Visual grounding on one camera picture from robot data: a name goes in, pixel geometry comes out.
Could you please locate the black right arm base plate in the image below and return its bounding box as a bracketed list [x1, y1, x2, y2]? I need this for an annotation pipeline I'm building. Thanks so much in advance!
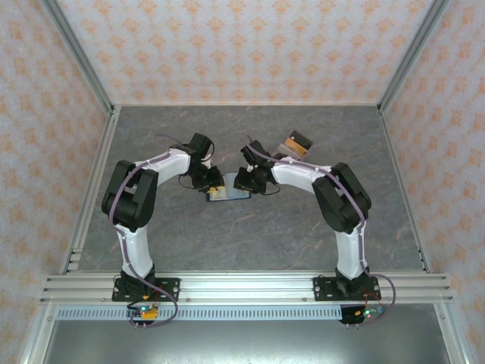
[312, 276, 380, 303]

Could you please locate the black VIP card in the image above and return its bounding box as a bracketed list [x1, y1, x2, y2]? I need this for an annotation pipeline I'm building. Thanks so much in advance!
[289, 130, 312, 149]

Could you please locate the grey metal panel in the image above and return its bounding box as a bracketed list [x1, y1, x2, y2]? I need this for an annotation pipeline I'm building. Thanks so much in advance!
[40, 320, 452, 364]

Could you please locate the aluminium frame post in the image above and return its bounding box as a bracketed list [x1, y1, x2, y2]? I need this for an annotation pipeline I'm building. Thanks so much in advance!
[39, 0, 117, 115]
[377, 0, 454, 115]

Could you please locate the aluminium mounting rail beam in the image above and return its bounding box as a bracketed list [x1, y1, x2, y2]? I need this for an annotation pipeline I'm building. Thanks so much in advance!
[39, 273, 455, 304]

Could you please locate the small controller circuit board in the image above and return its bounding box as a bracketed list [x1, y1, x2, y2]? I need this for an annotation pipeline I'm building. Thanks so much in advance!
[127, 304, 160, 324]
[339, 304, 388, 326]

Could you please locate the aluminium side rail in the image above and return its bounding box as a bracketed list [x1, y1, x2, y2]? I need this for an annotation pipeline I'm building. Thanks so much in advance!
[58, 105, 122, 275]
[378, 108, 433, 274]

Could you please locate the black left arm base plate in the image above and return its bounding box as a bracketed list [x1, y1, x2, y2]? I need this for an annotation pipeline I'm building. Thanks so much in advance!
[111, 278, 181, 303]

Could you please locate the navy blue card holder wallet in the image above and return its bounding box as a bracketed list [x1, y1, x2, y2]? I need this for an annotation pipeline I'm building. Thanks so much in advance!
[205, 173, 253, 202]

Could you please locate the grey slotted cable duct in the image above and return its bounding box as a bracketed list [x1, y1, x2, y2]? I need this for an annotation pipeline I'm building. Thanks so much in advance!
[55, 306, 344, 322]

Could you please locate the aluminium frame leg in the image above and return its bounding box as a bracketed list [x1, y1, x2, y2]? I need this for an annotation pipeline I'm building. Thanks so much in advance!
[433, 303, 469, 364]
[20, 303, 58, 364]

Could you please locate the gold card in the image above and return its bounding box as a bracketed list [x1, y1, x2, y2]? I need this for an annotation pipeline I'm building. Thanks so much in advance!
[284, 138, 306, 156]

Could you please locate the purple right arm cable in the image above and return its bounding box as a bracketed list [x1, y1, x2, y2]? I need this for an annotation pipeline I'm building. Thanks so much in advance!
[245, 134, 399, 328]

